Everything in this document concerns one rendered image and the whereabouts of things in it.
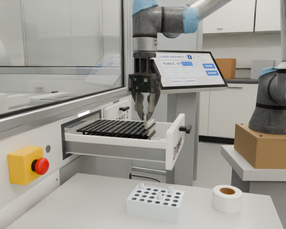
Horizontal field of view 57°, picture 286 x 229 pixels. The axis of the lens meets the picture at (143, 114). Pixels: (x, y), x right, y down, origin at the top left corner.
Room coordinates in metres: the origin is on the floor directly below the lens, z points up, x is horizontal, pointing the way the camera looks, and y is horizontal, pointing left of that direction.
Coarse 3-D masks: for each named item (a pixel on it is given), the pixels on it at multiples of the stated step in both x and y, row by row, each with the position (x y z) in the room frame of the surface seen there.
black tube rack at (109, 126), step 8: (96, 120) 0.97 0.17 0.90; (104, 120) 0.97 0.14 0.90; (112, 120) 0.97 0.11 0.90; (120, 120) 0.97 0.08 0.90; (80, 128) 0.85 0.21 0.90; (88, 128) 0.86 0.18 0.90; (96, 128) 0.85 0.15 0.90; (104, 128) 0.85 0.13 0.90; (112, 128) 0.85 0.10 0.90; (120, 128) 0.85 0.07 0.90; (128, 128) 0.85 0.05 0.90; (136, 128) 0.85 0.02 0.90; (112, 136) 0.85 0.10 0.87; (120, 136) 0.85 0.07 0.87; (128, 136) 0.85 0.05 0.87; (136, 136) 0.86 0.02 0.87; (144, 136) 0.85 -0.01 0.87; (152, 136) 0.89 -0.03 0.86
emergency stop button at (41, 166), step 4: (40, 160) 0.57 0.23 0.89; (44, 160) 0.58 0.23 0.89; (36, 164) 0.56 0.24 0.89; (40, 164) 0.56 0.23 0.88; (44, 164) 0.57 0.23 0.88; (48, 164) 0.59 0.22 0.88; (36, 168) 0.56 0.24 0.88; (40, 168) 0.56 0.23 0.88; (44, 168) 0.57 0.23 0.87; (48, 168) 0.59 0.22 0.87; (36, 172) 0.56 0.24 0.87; (40, 172) 0.56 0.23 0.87; (44, 172) 0.57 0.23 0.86
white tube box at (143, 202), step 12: (132, 192) 0.60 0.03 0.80; (144, 192) 0.61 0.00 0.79; (156, 192) 0.61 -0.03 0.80; (180, 192) 0.61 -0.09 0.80; (132, 204) 0.56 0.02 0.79; (144, 204) 0.56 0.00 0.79; (156, 204) 0.55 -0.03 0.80; (168, 204) 0.55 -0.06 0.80; (180, 204) 0.55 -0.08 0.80; (144, 216) 0.56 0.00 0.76; (156, 216) 0.55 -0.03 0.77; (168, 216) 0.54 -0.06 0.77; (180, 216) 0.55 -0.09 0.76
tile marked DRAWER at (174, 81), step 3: (174, 78) 1.64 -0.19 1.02; (177, 78) 1.65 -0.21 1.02; (180, 78) 1.66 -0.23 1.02; (171, 81) 1.62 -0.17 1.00; (174, 81) 1.62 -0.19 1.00; (177, 81) 1.63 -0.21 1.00; (180, 81) 1.64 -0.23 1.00; (183, 81) 1.65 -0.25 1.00; (174, 84) 1.61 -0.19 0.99; (177, 84) 1.62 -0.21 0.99; (180, 84) 1.63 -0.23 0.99; (183, 84) 1.64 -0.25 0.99
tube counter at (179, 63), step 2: (176, 62) 1.74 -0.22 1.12; (178, 62) 1.75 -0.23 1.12; (180, 62) 1.76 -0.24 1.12; (182, 62) 1.76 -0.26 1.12; (184, 62) 1.77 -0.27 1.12; (186, 62) 1.78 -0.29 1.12; (188, 62) 1.79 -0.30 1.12; (190, 62) 1.79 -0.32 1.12; (192, 62) 1.80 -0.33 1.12; (194, 62) 1.81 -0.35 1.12; (196, 62) 1.81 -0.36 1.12; (198, 62) 1.82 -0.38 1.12; (178, 64) 1.74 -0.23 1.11; (180, 64) 1.75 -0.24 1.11; (182, 64) 1.75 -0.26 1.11; (184, 64) 1.76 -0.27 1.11; (186, 64) 1.77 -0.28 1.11; (188, 64) 1.77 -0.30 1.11; (190, 64) 1.78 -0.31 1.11; (192, 64) 1.79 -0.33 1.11; (194, 64) 1.79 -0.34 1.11; (196, 64) 1.80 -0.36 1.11; (198, 64) 1.81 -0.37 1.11
